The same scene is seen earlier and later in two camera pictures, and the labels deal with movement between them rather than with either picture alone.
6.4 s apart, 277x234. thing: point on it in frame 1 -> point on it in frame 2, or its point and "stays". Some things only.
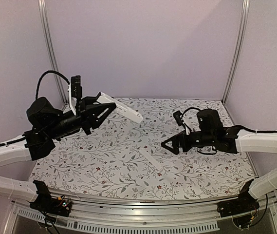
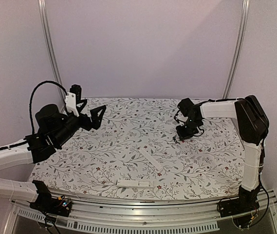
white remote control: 123,109 -> 130,184
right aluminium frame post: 245,6 stays
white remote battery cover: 158,166 stays
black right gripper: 179,138 -> 183,135
